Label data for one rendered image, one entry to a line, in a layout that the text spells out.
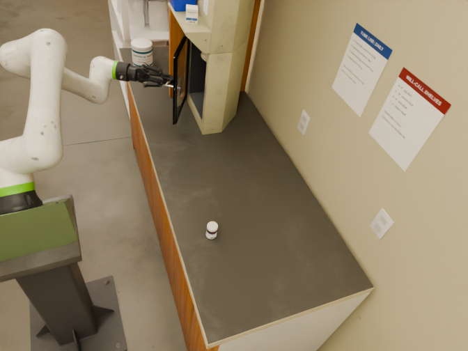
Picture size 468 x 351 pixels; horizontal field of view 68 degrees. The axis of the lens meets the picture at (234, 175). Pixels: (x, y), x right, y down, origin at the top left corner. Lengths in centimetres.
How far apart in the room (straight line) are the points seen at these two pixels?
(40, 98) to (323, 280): 123
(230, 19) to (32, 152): 93
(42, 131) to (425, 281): 138
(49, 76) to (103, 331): 148
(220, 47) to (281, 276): 102
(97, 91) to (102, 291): 124
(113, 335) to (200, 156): 116
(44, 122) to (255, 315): 98
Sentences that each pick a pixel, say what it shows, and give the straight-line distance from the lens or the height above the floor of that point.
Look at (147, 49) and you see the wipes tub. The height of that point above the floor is 107.
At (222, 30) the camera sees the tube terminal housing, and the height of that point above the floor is 152.
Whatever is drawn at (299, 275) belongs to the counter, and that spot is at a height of 94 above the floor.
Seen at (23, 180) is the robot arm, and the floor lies 119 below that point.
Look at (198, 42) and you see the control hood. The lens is 161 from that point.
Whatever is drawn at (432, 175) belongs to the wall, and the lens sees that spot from 125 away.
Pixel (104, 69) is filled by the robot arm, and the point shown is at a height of 122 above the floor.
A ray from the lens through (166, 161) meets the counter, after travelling 175.
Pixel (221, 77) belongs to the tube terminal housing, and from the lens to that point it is 173.
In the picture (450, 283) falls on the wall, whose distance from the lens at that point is 133.
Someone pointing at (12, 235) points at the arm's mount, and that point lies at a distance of 142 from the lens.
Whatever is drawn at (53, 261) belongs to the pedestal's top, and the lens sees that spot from 148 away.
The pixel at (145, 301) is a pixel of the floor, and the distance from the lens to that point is 237.
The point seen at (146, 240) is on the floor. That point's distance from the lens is 259.
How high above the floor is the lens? 216
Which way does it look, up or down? 46 degrees down
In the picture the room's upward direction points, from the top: 11 degrees clockwise
